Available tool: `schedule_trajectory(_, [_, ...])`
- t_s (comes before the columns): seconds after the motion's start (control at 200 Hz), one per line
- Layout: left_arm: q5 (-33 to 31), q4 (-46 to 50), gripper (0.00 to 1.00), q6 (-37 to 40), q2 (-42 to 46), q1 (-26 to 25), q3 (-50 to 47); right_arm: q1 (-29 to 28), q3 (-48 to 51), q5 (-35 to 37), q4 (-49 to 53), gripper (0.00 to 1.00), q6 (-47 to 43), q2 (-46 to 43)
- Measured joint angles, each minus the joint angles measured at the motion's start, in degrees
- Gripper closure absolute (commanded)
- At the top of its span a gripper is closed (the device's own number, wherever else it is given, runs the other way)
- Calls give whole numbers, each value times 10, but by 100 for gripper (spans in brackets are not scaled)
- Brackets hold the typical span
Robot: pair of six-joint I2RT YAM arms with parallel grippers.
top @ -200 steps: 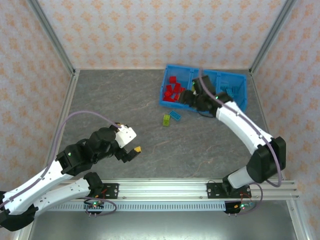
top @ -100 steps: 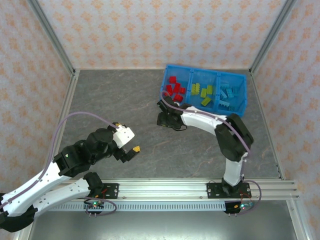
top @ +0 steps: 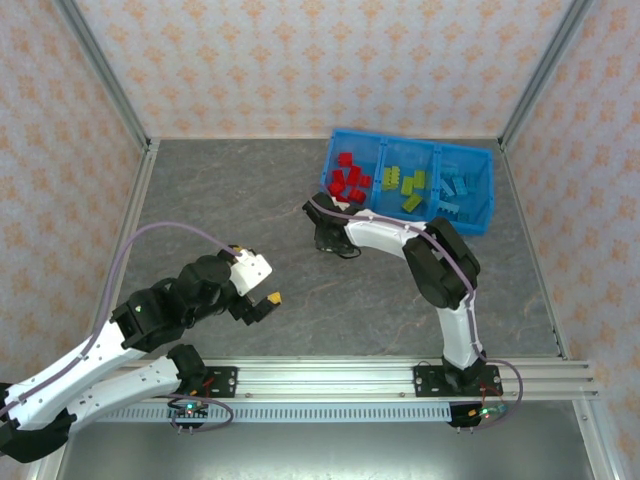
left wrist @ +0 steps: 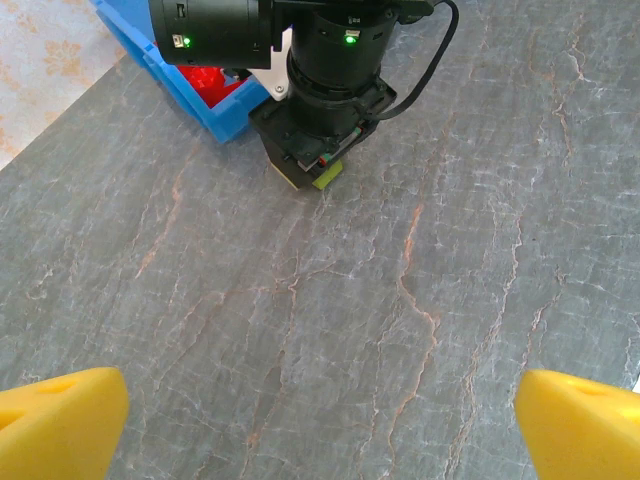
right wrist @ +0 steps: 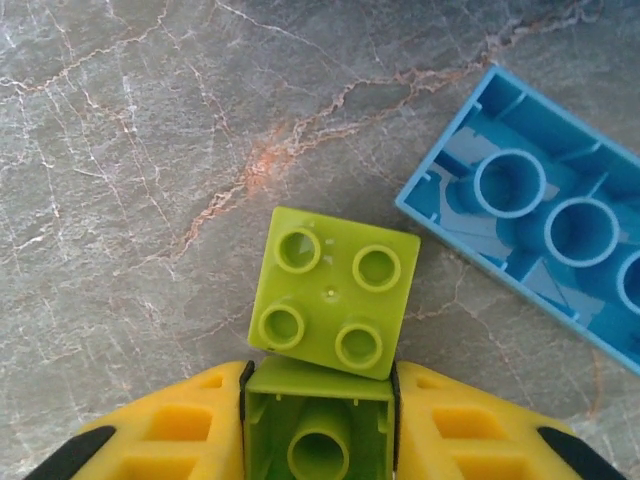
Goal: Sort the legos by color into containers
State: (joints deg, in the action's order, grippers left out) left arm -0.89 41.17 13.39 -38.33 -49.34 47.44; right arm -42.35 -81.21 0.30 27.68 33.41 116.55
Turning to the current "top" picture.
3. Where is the blue three-compartment plastic bin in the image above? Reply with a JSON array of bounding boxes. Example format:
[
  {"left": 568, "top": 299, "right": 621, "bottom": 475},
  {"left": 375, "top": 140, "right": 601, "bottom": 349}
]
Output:
[{"left": 318, "top": 128, "right": 495, "bottom": 236}]

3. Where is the small circuit board with LEDs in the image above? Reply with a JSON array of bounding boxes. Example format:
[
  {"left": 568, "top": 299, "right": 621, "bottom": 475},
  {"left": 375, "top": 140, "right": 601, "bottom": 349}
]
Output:
[
  {"left": 467, "top": 405, "right": 506, "bottom": 421},
  {"left": 167, "top": 402, "right": 209, "bottom": 421}
]

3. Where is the grey metal panel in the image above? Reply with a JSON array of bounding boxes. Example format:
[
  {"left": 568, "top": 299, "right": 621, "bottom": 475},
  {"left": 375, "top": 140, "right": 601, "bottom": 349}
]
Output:
[{"left": 54, "top": 422, "right": 596, "bottom": 480}]

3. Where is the wide aluminium mounting rail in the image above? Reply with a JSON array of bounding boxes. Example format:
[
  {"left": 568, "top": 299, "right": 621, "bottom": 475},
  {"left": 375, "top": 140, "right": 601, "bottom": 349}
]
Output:
[{"left": 119, "top": 355, "right": 600, "bottom": 401}]

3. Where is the aluminium table edge rail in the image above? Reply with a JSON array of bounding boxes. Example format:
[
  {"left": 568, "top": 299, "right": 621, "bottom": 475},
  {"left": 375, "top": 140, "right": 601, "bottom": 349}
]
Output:
[
  {"left": 499, "top": 142, "right": 571, "bottom": 360},
  {"left": 74, "top": 139, "right": 161, "bottom": 351}
]

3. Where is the grey slotted cable duct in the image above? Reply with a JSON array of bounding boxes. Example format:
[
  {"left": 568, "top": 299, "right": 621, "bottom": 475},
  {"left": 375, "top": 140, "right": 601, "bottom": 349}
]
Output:
[{"left": 74, "top": 403, "right": 454, "bottom": 424}]

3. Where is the thin aluminium wall rail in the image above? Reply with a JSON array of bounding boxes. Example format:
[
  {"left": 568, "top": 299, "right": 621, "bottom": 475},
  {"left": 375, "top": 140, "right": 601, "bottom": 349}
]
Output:
[{"left": 148, "top": 133, "right": 504, "bottom": 143}]

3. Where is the aluminium frame post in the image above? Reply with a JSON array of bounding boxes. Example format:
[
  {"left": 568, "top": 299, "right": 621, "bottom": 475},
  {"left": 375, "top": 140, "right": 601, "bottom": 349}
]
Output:
[
  {"left": 53, "top": 0, "right": 154, "bottom": 151},
  {"left": 498, "top": 0, "right": 597, "bottom": 151}
]

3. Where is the aluminium frame leg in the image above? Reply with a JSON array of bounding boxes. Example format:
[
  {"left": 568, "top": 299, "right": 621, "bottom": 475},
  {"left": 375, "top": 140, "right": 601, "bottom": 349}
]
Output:
[
  {"left": 27, "top": 429, "right": 76, "bottom": 480},
  {"left": 574, "top": 399, "right": 619, "bottom": 480}
]

